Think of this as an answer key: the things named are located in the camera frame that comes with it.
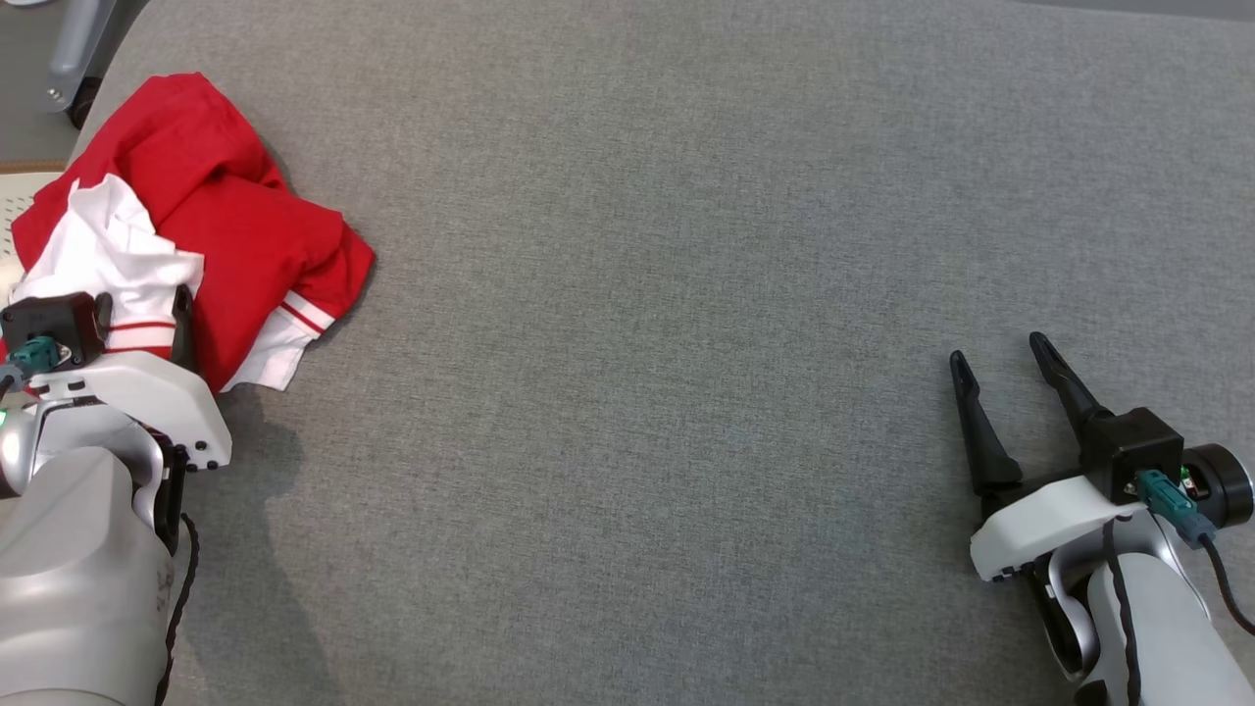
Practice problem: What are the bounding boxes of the teal-plug right camera cable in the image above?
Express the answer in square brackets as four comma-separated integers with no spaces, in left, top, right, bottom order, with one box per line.
[1137,469,1255,638]

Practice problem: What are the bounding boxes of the teal-plug left camera cable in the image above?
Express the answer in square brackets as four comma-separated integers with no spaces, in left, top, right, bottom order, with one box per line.
[0,335,62,393]

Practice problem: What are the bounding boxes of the teal-plug camera cable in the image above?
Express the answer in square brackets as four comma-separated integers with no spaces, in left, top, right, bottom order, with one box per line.
[1137,469,1255,638]
[0,335,62,393]

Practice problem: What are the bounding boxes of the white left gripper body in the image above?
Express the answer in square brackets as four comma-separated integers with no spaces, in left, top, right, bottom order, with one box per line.
[25,350,234,475]

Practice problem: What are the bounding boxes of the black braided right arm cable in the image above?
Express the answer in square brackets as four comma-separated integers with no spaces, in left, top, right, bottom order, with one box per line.
[1101,518,1146,706]

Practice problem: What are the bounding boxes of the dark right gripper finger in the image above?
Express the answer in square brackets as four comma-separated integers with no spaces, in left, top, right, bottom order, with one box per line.
[949,350,1024,497]
[1029,331,1117,442]

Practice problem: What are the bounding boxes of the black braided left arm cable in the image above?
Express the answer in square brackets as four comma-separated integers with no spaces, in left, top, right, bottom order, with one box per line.
[155,510,202,706]

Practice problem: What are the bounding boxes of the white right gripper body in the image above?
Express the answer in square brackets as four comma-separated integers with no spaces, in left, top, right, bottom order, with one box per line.
[970,475,1150,584]

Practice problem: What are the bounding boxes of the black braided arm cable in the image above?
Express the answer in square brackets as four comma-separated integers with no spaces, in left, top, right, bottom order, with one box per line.
[1101,518,1146,706]
[155,510,202,706]

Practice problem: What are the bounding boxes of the red white-striped long pants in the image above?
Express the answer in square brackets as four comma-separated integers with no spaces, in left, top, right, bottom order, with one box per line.
[5,167,377,395]

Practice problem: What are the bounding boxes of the grey wheeled equipment base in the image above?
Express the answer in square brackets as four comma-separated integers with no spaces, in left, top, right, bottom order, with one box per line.
[44,0,124,130]

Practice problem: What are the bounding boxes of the white perforated laundry basket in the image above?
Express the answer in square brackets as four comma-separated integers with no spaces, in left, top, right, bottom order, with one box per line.
[0,172,65,295]

